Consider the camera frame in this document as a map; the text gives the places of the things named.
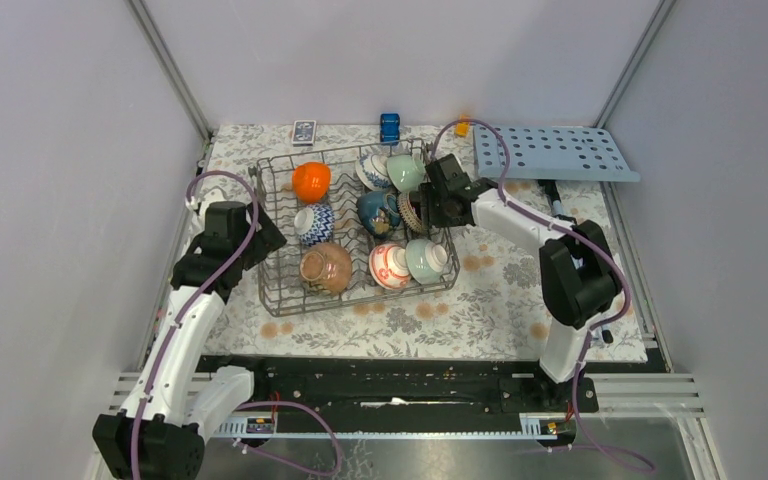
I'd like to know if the pale green bowl back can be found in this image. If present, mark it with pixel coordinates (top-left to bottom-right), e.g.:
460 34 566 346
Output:
386 154 425 193

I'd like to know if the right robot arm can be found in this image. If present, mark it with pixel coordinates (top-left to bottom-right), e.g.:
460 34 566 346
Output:
420 155 628 412

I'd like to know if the brown glazed bowl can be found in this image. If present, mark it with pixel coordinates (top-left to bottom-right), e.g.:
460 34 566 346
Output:
299 242 353 296

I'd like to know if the red and white bowl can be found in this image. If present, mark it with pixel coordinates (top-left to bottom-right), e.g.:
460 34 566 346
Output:
368 243 412 290

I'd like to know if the grey wire dish rack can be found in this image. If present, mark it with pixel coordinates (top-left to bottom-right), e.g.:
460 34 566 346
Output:
248 138 460 317

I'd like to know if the dark blue glazed bowl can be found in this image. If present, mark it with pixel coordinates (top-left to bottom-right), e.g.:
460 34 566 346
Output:
356 191 402 239

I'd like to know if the playing card box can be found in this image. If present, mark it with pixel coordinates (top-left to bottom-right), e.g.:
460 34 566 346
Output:
291 120 317 147

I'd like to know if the floral tablecloth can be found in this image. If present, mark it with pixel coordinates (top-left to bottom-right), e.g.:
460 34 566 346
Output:
203 125 647 363

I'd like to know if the pale green bowl front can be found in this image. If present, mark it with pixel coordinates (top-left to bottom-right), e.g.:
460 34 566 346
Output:
405 239 449 285

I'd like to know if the pale green bowl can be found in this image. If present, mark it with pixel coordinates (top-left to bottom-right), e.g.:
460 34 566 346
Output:
386 154 425 193
405 239 449 285

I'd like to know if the dark brown patterned bowl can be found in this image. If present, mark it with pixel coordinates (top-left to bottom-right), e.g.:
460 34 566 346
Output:
397 192 428 235

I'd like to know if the light blue perforated board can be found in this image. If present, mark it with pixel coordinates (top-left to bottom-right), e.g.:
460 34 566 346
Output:
473 124 641 183

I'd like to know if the blue floral white bowl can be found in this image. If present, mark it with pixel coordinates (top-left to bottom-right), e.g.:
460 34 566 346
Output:
355 153 393 191

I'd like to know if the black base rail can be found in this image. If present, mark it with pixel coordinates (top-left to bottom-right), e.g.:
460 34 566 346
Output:
196 355 599 433

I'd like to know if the blue zigzag patterned bowl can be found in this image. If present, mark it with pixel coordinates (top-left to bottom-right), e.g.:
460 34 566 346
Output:
293 203 335 247

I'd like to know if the orange bowl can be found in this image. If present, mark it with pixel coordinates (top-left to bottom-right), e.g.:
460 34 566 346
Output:
291 162 332 204

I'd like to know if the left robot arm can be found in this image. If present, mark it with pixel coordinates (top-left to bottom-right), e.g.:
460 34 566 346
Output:
92 201 286 479

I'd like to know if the white slotted cable duct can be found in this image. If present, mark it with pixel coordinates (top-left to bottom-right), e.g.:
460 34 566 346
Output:
211 413 577 440

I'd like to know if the orange toy block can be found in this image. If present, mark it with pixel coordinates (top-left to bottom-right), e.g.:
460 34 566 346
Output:
454 115 471 138

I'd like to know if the blue toy car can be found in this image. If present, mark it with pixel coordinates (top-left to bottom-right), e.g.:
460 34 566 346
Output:
379 112 400 146

